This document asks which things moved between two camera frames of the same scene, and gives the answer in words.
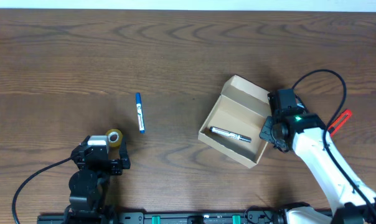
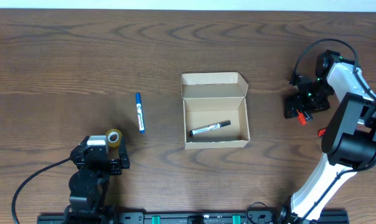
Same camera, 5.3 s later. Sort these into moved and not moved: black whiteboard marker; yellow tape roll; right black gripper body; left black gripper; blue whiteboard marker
Moved: right black gripper body; black whiteboard marker
Not moved: blue whiteboard marker; left black gripper; yellow tape roll
